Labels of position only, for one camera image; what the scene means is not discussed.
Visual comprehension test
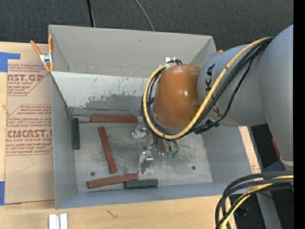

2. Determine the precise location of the red-brown flat block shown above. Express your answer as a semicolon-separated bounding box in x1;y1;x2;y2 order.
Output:
90;114;139;124
97;125;118;174
87;173;139;189

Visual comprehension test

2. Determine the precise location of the dark green flat block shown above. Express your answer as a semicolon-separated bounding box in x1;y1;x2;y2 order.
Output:
124;178;159;189
72;117;81;150

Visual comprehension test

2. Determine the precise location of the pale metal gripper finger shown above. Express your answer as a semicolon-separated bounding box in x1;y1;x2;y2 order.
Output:
138;151;154;175
132;117;147;139

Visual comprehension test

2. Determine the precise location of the grey metal bin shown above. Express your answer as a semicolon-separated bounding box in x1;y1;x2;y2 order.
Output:
48;24;243;210

